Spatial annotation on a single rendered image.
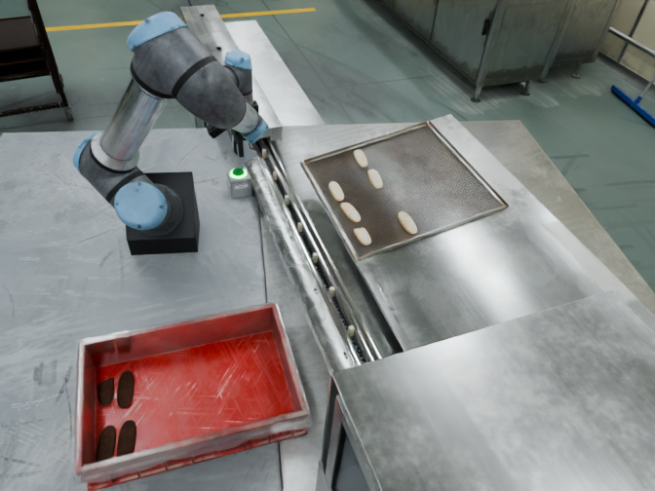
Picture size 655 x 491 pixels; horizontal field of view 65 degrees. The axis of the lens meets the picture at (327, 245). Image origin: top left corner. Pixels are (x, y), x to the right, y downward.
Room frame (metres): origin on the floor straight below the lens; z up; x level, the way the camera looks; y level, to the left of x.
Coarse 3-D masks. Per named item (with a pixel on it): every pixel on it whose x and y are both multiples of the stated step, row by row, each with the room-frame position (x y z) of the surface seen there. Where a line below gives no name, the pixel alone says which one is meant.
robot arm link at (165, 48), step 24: (144, 24) 0.97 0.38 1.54; (168, 24) 0.98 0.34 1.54; (144, 48) 0.95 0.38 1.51; (168, 48) 0.95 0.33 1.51; (192, 48) 0.96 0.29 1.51; (144, 72) 0.95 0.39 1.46; (168, 72) 0.93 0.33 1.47; (192, 72) 0.92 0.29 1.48; (144, 96) 0.97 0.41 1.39; (168, 96) 0.96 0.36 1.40; (120, 120) 0.99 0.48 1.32; (144, 120) 0.98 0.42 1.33; (96, 144) 1.02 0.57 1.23; (120, 144) 0.99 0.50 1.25; (96, 168) 0.99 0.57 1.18; (120, 168) 1.00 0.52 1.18
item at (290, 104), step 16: (240, 32) 2.73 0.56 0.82; (256, 32) 2.75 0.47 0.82; (240, 48) 2.54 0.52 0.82; (256, 48) 2.56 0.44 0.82; (272, 48) 2.57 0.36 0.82; (256, 64) 2.37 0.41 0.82; (272, 64) 2.39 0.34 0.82; (256, 80) 2.21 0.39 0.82; (272, 80) 2.23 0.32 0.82; (288, 80) 2.24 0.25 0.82; (272, 96) 2.07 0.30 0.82; (288, 96) 2.08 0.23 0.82; (304, 96) 2.10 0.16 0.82; (288, 112) 1.95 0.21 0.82; (304, 112) 1.96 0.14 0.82
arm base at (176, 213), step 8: (160, 184) 1.15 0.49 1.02; (168, 192) 1.14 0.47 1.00; (176, 200) 1.12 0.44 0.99; (176, 208) 1.09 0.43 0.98; (176, 216) 1.08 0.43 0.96; (168, 224) 1.05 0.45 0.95; (176, 224) 1.08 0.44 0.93; (144, 232) 1.04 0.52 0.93; (152, 232) 1.03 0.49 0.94; (160, 232) 1.04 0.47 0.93; (168, 232) 1.06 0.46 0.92
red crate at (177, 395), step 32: (192, 352) 0.73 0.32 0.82; (224, 352) 0.73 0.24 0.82; (256, 352) 0.74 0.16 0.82; (96, 384) 0.62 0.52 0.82; (160, 384) 0.63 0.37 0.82; (192, 384) 0.64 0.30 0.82; (224, 384) 0.64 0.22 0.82; (256, 384) 0.65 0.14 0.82; (96, 416) 0.54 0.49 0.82; (128, 416) 0.54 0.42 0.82; (160, 416) 0.55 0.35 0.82; (192, 416) 0.56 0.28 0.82; (224, 416) 0.56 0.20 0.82; (256, 416) 0.57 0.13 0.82; (128, 480) 0.40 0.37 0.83
